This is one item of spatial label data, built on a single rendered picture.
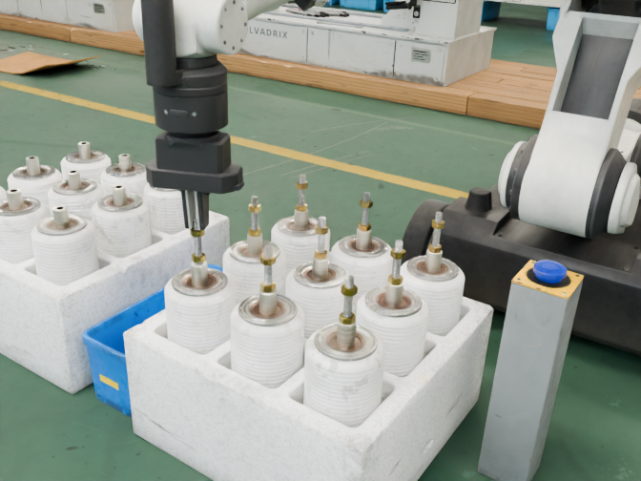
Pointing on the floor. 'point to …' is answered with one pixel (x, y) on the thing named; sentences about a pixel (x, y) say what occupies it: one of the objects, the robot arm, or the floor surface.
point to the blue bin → (102, 347)
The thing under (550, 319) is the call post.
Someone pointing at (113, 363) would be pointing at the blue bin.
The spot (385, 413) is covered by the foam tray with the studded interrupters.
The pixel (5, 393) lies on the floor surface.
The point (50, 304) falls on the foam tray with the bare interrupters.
